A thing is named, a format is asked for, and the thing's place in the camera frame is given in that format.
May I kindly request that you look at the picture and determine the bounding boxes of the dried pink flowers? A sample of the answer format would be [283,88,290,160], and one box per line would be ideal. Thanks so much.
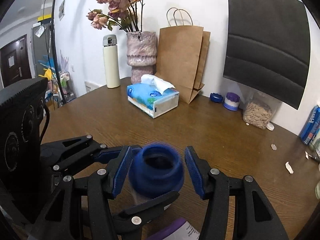
[86,0,144,33]

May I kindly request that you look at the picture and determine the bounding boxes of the brown paper bag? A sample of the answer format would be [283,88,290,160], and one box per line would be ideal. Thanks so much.
[156,7,210,103]

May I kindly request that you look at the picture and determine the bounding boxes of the cluttered storage rack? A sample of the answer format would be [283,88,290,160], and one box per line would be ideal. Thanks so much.
[37,52,76,107]

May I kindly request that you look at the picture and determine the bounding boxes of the blue plastic jar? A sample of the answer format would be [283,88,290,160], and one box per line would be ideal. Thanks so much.
[128,143,184,205]

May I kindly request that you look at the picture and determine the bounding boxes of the blue drink can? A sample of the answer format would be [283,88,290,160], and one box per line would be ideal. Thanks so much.
[300,105,319,145]

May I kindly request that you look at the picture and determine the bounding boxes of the pink ceramic vase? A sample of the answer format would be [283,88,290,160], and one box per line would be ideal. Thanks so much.
[126,31,157,84]

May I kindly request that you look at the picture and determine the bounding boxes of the white board on floor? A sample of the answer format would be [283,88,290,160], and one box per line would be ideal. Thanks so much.
[84,81,101,93]

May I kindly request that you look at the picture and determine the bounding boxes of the purple plastic jar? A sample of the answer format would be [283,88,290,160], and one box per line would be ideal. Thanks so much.
[146,217,200,240]

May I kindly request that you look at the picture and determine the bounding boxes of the dark wooden door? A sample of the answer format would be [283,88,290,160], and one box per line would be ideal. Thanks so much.
[1,35,31,87]

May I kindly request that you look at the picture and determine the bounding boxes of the white bottle cap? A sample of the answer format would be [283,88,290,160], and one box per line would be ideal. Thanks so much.
[266,122,274,131]

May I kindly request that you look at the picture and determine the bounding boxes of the blue jar lid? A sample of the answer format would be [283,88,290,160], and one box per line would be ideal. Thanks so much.
[209,93,223,103]

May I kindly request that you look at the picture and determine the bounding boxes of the studio light on stand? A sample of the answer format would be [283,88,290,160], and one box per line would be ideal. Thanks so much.
[50,0,67,105]

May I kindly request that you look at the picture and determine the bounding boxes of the cream thermos bottle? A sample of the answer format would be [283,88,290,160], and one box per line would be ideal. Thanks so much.
[103,34,120,88]

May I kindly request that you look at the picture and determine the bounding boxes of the clear container of seeds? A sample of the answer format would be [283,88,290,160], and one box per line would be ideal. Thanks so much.
[242,91,281,129]

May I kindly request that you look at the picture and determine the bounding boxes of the white paper scrap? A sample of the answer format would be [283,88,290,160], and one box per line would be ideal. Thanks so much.
[285,161,294,174]

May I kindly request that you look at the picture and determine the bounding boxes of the small purple white jar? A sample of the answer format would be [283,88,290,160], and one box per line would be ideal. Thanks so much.
[223,92,240,111]

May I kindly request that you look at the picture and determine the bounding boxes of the grey refrigerator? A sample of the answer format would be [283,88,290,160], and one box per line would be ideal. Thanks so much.
[31,18,54,77]

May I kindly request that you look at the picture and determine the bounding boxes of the black paper bag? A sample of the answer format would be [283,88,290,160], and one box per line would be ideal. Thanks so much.
[223,0,311,109]

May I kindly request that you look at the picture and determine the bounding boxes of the blue tissue box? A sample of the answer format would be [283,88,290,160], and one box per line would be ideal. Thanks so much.
[126,74,180,119]

